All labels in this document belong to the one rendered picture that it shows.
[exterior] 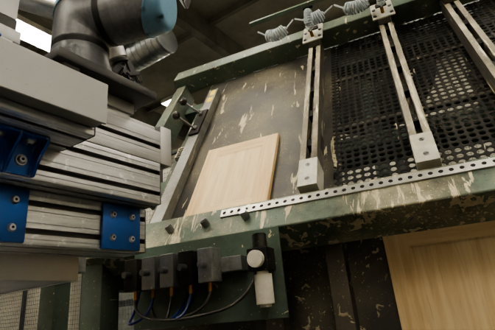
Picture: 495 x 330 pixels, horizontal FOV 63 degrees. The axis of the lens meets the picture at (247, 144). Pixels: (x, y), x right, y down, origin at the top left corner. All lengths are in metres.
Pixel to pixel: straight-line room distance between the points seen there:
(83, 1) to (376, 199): 0.84
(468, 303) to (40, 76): 1.18
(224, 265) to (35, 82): 0.76
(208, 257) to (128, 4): 0.66
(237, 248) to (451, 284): 0.61
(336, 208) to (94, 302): 0.87
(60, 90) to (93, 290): 1.03
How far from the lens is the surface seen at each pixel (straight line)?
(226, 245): 1.23
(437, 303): 1.34
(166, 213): 1.50
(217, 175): 1.55
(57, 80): 0.63
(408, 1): 2.14
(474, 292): 1.34
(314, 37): 2.07
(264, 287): 1.12
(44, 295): 1.43
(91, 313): 1.55
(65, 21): 0.93
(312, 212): 1.17
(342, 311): 1.33
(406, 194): 1.14
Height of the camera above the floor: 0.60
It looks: 22 degrees up
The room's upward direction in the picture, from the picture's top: 6 degrees counter-clockwise
